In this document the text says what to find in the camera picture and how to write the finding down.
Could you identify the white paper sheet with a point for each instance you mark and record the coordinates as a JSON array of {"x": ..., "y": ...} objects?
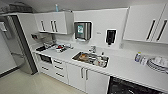
[{"x": 2, "y": 26}]

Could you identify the white wall cabinet three-door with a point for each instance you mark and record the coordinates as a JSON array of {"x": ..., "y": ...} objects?
[{"x": 146, "y": 23}]

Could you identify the white wall cabinet two-door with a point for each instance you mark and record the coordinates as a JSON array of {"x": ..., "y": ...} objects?
[{"x": 53, "y": 22}]

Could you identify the small white bottle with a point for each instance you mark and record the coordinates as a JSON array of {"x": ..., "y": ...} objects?
[{"x": 143, "y": 60}]

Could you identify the stainless steel sink basin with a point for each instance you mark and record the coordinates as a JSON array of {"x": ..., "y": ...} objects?
[{"x": 78, "y": 59}]

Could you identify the built-in black microwave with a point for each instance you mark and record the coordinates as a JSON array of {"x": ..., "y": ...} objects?
[{"x": 45, "y": 58}]

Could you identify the black countertop tray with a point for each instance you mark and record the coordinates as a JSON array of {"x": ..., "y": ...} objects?
[{"x": 40, "y": 48}]

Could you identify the white wall outlet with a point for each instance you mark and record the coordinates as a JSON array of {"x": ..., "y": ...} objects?
[{"x": 121, "y": 45}]

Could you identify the small wall label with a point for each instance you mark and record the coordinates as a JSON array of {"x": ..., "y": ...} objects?
[{"x": 98, "y": 33}]

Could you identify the grey paper towel dispenser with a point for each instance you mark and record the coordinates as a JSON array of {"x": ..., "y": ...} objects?
[{"x": 82, "y": 31}]

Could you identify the white drawer unit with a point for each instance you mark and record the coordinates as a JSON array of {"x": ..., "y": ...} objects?
[{"x": 56, "y": 68}]

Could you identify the teal plastic bottle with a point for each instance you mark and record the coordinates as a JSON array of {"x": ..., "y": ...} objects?
[{"x": 56, "y": 8}]

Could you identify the grey storage box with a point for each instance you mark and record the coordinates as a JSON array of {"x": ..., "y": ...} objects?
[{"x": 20, "y": 8}]

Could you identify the stack of white plates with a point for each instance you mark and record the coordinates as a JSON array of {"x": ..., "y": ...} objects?
[{"x": 158, "y": 65}]

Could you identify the stainless steel refrigerator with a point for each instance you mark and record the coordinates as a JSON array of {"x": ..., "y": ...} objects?
[{"x": 20, "y": 46}]

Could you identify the white two-door base cabinet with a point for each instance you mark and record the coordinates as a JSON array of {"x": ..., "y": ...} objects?
[{"x": 88, "y": 80}]

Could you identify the blue dish soap bottle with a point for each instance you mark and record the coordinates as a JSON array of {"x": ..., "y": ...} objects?
[{"x": 138, "y": 57}]

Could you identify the black wall soap dispenser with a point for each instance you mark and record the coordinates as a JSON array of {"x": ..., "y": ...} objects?
[{"x": 111, "y": 36}]

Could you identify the chrome sink faucet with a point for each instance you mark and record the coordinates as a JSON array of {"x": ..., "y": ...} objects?
[{"x": 92, "y": 49}]

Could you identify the orange food container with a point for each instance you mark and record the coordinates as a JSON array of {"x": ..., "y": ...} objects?
[{"x": 83, "y": 56}]

